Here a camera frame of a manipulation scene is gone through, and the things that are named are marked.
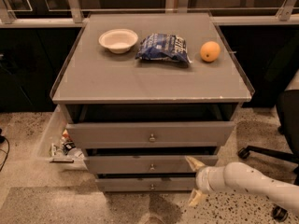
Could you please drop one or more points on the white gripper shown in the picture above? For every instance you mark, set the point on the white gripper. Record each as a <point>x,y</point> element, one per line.
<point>203,180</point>

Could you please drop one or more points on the grey drawer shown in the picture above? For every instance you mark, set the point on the grey drawer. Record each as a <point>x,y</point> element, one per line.
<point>153,160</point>
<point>166,125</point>
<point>171,182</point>

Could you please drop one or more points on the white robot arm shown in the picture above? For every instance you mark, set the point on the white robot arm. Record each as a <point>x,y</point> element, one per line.
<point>239,177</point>

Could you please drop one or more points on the grey top drawer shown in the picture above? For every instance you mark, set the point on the grey top drawer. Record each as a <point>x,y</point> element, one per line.
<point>166,125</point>

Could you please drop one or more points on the grey bottom drawer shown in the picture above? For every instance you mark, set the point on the grey bottom drawer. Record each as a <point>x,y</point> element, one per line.
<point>171,182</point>

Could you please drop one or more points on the grey drawer cabinet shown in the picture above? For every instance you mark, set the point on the grey drawer cabinet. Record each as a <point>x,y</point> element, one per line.
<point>95,76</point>

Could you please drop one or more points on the black office chair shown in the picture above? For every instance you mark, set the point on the black office chair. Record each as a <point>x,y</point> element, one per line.
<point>288,113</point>

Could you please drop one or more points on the orange fruit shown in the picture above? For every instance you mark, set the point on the orange fruit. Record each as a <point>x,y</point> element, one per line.
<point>210,51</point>

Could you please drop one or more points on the blue chip bag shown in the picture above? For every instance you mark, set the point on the blue chip bag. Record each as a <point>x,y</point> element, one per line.
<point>163,47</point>

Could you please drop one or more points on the clear plastic storage bin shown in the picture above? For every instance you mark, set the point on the clear plastic storage bin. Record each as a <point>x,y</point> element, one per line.
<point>55,147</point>

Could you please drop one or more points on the white paper bowl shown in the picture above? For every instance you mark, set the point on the white paper bowl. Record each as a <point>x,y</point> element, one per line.
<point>118,41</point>

